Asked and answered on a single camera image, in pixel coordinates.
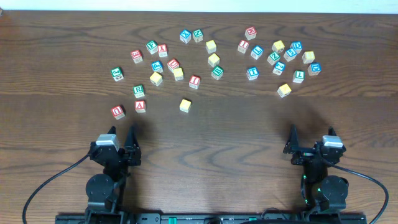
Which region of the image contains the yellow K side block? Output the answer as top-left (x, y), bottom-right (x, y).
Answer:
top-left (173, 68), bottom-right (184, 81)

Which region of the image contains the blue X block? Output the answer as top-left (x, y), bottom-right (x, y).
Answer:
top-left (179, 29), bottom-right (192, 44)

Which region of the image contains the black mounting rail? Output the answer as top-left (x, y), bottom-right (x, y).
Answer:
top-left (55, 212), bottom-right (366, 224)

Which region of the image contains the green J block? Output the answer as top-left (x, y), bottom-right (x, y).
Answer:
top-left (111, 67), bottom-right (124, 82)

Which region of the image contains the green R block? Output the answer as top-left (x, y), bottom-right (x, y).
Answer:
top-left (133, 85), bottom-right (145, 98)

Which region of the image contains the blue d block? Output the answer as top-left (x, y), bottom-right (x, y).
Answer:
top-left (290, 41), bottom-right (303, 54)
top-left (308, 63), bottom-right (322, 76)

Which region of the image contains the blue L block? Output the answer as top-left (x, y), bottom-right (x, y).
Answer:
top-left (251, 45), bottom-right (264, 60)

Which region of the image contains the blue D block upper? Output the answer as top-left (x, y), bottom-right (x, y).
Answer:
top-left (290, 41), bottom-right (303, 54)

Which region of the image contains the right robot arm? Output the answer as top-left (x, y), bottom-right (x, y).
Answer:
top-left (283, 125), bottom-right (349, 222)

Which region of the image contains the yellow G block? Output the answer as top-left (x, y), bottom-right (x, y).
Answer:
top-left (150, 72), bottom-right (163, 86)

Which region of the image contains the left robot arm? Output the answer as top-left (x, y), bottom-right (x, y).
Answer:
top-left (83, 126), bottom-right (141, 224)

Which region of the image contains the red U block upper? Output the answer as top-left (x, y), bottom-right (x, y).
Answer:
top-left (167, 58), bottom-right (180, 72)

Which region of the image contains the red i block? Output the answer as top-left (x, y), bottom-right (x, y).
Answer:
top-left (238, 40), bottom-right (249, 54)
top-left (188, 75), bottom-right (201, 90)

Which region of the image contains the red u block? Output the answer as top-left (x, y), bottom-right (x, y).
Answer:
top-left (167, 58), bottom-right (180, 72)
top-left (111, 105), bottom-right (125, 119)

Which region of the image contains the green Z block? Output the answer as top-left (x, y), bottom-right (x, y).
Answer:
top-left (267, 52), bottom-right (280, 65)

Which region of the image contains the red H block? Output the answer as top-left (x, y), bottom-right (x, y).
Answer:
top-left (244, 26), bottom-right (257, 40)

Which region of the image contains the blue T block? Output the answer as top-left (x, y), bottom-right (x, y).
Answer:
top-left (246, 67), bottom-right (259, 80)

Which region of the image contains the yellow block mid centre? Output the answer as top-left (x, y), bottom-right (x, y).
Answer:
top-left (208, 53), bottom-right (220, 68)

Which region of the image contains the green F block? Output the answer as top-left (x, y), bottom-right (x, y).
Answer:
top-left (146, 40), bottom-right (158, 55)

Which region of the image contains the red Y block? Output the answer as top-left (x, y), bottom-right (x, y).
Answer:
top-left (157, 44), bottom-right (168, 57)

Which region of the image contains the red U block lower left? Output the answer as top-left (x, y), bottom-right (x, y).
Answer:
top-left (111, 105), bottom-right (125, 119)

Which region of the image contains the red A block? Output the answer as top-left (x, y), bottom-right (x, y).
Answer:
top-left (134, 100), bottom-right (146, 113)

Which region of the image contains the yellow O block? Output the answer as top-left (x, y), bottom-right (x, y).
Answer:
top-left (179, 99), bottom-right (192, 113)

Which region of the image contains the blue R block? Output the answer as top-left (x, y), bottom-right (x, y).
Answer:
top-left (151, 60), bottom-right (164, 73)

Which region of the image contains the yellow block ball side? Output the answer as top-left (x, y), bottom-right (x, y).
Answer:
top-left (272, 40), bottom-right (285, 54)

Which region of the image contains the red G block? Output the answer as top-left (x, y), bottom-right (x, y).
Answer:
top-left (131, 50), bottom-right (143, 63)

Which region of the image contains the blue D block right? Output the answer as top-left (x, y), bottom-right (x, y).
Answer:
top-left (308, 63), bottom-right (322, 76)

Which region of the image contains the yellow block far right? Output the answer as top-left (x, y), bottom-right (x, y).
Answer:
top-left (302, 51), bottom-right (315, 64)

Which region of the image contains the red I block centre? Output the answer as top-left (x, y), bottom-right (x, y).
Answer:
top-left (188, 75), bottom-right (201, 90)

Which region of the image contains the green L block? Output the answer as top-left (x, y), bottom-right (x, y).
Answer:
top-left (292, 70), bottom-right (305, 83)

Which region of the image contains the blue Z block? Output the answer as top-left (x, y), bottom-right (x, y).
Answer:
top-left (272, 62), bottom-right (285, 75)

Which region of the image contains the blue S block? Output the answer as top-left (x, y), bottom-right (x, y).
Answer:
top-left (284, 48), bottom-right (297, 62)

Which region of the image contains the red I block right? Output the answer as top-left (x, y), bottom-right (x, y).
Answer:
top-left (238, 40), bottom-right (249, 54)

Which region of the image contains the green B block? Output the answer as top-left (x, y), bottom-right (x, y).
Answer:
top-left (211, 65), bottom-right (224, 80)

